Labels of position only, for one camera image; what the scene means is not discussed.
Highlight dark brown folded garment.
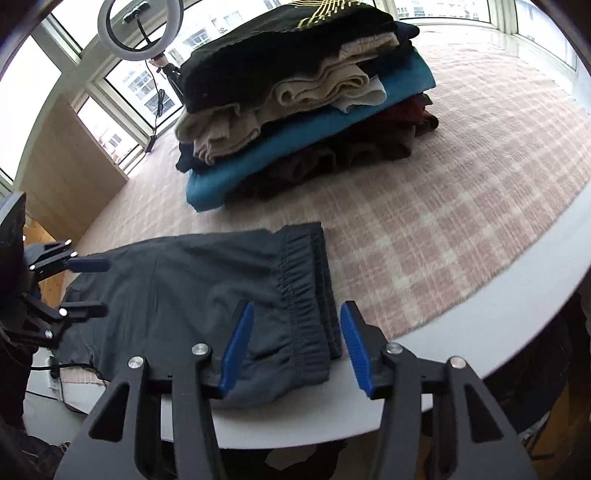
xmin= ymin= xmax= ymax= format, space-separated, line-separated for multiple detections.
xmin=231 ymin=111 xmax=439 ymax=199

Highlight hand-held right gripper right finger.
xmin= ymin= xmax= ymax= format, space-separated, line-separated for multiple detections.
xmin=340 ymin=300 xmax=539 ymax=480

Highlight pink plaid tablecloth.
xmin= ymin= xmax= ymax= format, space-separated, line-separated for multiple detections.
xmin=60 ymin=28 xmax=591 ymax=384

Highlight person's left forearm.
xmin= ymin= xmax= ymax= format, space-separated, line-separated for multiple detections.
xmin=0 ymin=339 xmax=35 ymax=432

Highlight stack of folded clothes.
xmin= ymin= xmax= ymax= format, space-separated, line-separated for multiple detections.
xmin=186 ymin=46 xmax=437 ymax=213

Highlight black tripod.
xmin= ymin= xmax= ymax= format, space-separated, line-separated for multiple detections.
xmin=148 ymin=53 xmax=185 ymax=109

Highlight large window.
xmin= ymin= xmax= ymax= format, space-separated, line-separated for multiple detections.
xmin=0 ymin=0 xmax=583 ymax=185

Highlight person's dark clothing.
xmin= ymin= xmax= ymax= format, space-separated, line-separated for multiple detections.
xmin=157 ymin=438 xmax=384 ymax=480

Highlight white ring light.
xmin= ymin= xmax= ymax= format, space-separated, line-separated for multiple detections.
xmin=97 ymin=0 xmax=184 ymax=61

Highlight dark red folded garment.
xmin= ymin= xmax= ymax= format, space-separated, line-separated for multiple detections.
xmin=369 ymin=92 xmax=435 ymax=137

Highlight white power strip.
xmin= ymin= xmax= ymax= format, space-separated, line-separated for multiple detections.
xmin=46 ymin=355 xmax=63 ymax=393

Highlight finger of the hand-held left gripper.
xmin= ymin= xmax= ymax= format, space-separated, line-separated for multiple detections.
xmin=22 ymin=295 xmax=108 ymax=346
xmin=23 ymin=239 xmax=110 ymax=280

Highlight black floor cable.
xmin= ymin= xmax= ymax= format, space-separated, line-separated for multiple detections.
xmin=25 ymin=362 xmax=112 ymax=411

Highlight black ring light cable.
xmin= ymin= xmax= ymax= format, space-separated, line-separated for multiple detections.
xmin=145 ymin=60 xmax=167 ymax=139

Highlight light wooden cabinet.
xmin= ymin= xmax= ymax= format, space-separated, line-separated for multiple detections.
xmin=16 ymin=99 xmax=130 ymax=241

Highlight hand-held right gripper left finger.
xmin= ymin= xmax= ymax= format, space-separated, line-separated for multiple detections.
xmin=53 ymin=300 xmax=256 ymax=480

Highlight black garment with yellow print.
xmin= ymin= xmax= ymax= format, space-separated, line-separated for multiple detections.
xmin=178 ymin=0 xmax=398 ymax=114

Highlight white folded garment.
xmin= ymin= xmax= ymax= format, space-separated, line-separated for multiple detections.
xmin=330 ymin=76 xmax=387 ymax=114

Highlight beige ribbed garment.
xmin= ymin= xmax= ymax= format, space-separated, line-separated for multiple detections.
xmin=174 ymin=104 xmax=278 ymax=164

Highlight beige folded garment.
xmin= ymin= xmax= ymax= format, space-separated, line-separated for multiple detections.
xmin=274 ymin=31 xmax=400 ymax=112

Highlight dark grey elastic-waist pants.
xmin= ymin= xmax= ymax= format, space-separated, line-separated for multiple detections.
xmin=51 ymin=222 xmax=345 ymax=409

